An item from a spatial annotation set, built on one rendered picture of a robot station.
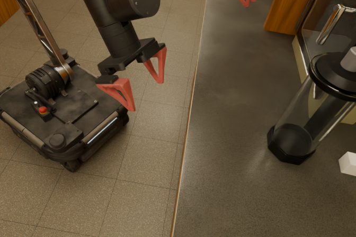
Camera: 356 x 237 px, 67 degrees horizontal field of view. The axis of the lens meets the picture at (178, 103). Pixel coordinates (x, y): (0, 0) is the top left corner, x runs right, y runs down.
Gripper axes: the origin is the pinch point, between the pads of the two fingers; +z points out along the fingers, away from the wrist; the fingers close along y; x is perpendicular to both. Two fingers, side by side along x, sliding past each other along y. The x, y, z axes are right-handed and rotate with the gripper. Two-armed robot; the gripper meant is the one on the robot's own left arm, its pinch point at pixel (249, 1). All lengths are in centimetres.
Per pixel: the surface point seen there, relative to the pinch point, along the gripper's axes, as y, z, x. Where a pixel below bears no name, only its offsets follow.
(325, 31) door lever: -18.8, 2.7, -26.7
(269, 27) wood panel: 7.7, 12.0, -0.8
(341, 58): -30.5, 2.6, -32.7
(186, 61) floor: 69, 61, 109
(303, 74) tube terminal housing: -8.2, 19.8, -17.1
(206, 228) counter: -60, 21, -19
